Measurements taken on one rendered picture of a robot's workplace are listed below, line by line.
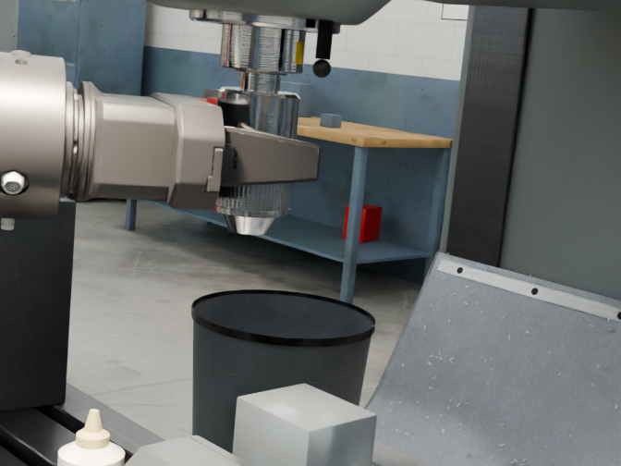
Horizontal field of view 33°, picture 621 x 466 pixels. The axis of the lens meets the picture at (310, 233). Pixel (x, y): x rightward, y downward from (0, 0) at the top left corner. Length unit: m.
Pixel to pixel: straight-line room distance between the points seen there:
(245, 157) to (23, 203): 0.12
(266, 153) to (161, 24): 7.58
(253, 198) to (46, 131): 0.12
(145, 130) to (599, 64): 0.46
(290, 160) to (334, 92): 6.03
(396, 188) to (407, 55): 0.78
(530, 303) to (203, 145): 0.45
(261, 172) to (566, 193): 0.39
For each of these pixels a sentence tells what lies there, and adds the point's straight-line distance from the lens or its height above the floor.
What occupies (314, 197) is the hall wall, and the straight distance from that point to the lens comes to 6.72.
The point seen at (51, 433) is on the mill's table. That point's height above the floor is 0.96.
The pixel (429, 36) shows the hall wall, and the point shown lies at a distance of 6.10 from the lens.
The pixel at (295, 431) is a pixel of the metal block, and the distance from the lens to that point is 0.55.
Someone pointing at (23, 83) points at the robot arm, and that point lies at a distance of 0.55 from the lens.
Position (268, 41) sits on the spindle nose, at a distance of 0.57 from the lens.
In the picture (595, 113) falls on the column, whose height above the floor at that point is 1.26.
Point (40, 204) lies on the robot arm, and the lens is 0.56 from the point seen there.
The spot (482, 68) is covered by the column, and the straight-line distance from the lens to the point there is 0.95.
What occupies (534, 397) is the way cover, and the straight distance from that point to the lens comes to 0.88.
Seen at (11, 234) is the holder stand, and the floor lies 1.12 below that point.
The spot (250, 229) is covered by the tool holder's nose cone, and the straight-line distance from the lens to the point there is 0.59.
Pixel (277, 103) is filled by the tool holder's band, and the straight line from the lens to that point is 0.58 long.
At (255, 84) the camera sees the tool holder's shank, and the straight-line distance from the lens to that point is 0.59.
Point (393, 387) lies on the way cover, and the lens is 0.96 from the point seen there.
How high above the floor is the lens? 1.29
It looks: 10 degrees down
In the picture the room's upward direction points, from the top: 5 degrees clockwise
